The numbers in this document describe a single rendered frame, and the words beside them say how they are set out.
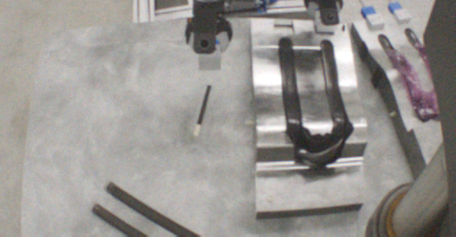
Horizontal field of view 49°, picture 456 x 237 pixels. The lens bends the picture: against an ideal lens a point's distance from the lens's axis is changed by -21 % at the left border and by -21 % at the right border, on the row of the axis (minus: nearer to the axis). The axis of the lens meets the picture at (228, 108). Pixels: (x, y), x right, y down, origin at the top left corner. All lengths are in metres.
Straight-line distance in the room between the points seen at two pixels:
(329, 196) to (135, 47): 0.66
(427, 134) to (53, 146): 0.98
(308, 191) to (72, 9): 1.80
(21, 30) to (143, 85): 1.46
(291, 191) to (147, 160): 0.35
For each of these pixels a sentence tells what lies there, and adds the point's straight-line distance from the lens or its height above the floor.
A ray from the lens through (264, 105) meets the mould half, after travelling 1.38.
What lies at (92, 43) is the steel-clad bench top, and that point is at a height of 0.80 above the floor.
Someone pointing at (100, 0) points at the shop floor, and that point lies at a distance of 2.84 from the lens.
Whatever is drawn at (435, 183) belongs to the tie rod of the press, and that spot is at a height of 1.69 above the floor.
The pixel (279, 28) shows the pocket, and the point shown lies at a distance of 1.56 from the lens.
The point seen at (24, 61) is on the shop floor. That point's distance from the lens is 2.75.
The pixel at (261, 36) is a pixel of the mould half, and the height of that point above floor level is 0.89.
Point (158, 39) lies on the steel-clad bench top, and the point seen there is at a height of 0.80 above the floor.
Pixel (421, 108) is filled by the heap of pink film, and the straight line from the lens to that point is 1.49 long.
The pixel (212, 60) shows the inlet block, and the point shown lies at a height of 0.95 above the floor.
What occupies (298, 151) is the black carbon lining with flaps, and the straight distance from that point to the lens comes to 1.37.
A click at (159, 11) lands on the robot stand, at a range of 2.42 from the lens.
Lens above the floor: 2.11
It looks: 61 degrees down
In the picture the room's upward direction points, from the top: straight up
